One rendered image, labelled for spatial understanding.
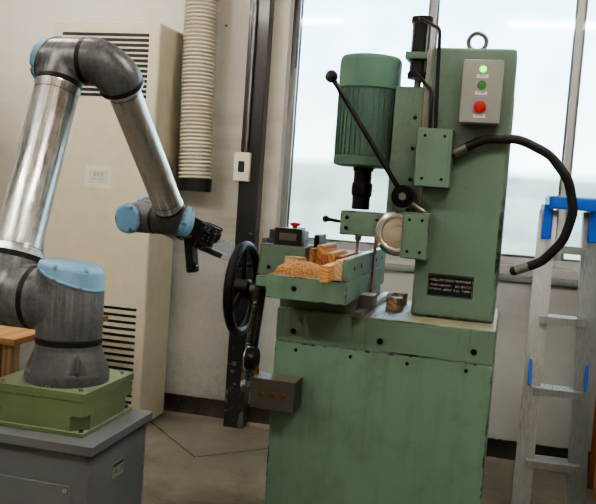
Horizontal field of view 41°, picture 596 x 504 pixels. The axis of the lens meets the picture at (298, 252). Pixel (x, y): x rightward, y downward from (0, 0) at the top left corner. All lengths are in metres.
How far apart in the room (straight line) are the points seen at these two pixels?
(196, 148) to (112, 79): 1.59
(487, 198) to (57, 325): 1.12
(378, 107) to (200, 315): 1.87
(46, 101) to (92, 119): 1.65
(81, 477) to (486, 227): 1.17
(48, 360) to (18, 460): 0.22
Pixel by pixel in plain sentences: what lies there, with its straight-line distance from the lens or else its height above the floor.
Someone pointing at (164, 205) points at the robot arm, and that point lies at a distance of 2.34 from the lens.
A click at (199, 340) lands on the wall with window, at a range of 3.85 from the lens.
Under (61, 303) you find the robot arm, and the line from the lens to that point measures 1.84.
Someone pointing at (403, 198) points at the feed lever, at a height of 1.11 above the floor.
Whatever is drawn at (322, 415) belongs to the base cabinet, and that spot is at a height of 0.52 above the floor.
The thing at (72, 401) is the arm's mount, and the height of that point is 0.63.
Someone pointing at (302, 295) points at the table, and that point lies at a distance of 2.01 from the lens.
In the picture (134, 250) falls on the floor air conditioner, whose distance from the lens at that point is 3.61.
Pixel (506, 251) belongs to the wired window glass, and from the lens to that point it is 3.62.
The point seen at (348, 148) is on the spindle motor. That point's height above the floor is 1.24.
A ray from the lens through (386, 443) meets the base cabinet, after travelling 2.16.
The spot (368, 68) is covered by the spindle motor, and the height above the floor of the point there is 1.46.
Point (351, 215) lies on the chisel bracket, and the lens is 2.28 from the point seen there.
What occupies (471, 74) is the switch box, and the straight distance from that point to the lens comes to 2.13.
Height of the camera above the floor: 1.12
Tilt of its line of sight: 4 degrees down
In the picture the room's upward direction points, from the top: 4 degrees clockwise
